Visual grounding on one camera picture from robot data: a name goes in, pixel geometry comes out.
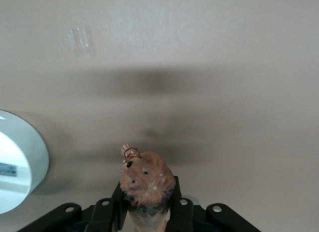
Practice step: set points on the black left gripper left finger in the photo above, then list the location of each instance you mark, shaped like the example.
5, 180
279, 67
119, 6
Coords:
107, 214

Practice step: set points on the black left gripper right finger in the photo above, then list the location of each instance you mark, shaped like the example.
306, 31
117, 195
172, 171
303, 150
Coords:
180, 214

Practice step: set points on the brown lion statue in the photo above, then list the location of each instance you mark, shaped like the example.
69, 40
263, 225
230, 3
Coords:
147, 182

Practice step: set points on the white round desk lamp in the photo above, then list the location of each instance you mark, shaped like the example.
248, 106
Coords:
22, 154

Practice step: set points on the clear tape piece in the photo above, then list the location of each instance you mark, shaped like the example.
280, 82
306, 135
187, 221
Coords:
82, 42

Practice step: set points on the brown table cover sheet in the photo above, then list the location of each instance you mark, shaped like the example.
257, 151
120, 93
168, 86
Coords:
211, 42

